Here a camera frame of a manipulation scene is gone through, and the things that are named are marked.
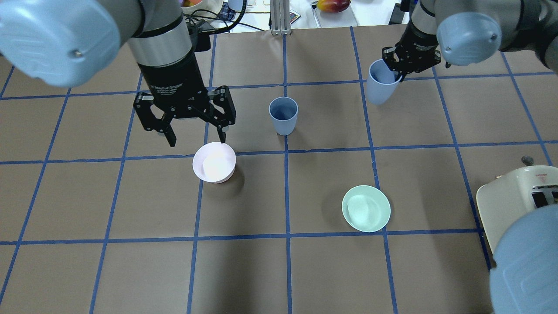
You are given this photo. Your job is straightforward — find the cream toaster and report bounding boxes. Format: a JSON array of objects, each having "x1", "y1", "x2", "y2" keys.
[{"x1": 476, "y1": 165, "x2": 558, "y2": 252}]

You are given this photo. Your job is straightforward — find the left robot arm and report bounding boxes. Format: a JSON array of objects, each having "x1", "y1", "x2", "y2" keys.
[{"x1": 0, "y1": 0, "x2": 236, "y2": 147}]

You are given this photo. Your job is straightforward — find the light blue plastic cup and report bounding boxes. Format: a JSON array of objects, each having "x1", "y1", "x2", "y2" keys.
[{"x1": 365, "y1": 59, "x2": 401, "y2": 105}]

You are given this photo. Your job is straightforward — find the mango fruit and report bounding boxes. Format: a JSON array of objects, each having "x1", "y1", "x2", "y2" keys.
[{"x1": 316, "y1": 0, "x2": 351, "y2": 13}]

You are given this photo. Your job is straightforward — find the remote control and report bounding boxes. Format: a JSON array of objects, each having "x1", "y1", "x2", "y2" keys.
[{"x1": 289, "y1": 10, "x2": 301, "y2": 24}]

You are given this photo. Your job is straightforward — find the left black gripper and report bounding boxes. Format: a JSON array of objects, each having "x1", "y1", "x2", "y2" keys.
[{"x1": 133, "y1": 65, "x2": 236, "y2": 147}]

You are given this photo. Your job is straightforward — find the black power adapter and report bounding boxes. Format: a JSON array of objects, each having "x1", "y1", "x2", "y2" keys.
[{"x1": 388, "y1": 3, "x2": 406, "y2": 24}]

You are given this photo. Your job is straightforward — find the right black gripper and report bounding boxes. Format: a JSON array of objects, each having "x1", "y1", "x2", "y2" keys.
[{"x1": 382, "y1": 26, "x2": 441, "y2": 83}]

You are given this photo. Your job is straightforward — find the aluminium frame post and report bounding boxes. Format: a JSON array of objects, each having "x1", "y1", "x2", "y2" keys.
[{"x1": 269, "y1": 0, "x2": 292, "y2": 36}]

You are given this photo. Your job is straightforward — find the white bowl with fruit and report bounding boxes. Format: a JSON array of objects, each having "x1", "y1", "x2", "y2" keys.
[{"x1": 178, "y1": 0, "x2": 224, "y2": 18}]

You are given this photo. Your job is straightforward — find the black cables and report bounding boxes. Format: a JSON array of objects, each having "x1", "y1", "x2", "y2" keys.
[{"x1": 183, "y1": 0, "x2": 266, "y2": 38}]

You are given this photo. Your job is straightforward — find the mint green plate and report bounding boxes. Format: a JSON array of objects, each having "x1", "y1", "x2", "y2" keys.
[{"x1": 341, "y1": 185, "x2": 392, "y2": 232}]

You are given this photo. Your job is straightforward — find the pink bowl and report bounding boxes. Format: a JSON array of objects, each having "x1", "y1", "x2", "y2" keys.
[{"x1": 193, "y1": 142, "x2": 236, "y2": 184}]

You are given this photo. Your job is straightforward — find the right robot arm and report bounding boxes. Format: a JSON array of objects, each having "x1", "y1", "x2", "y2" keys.
[{"x1": 382, "y1": 0, "x2": 558, "y2": 314}]

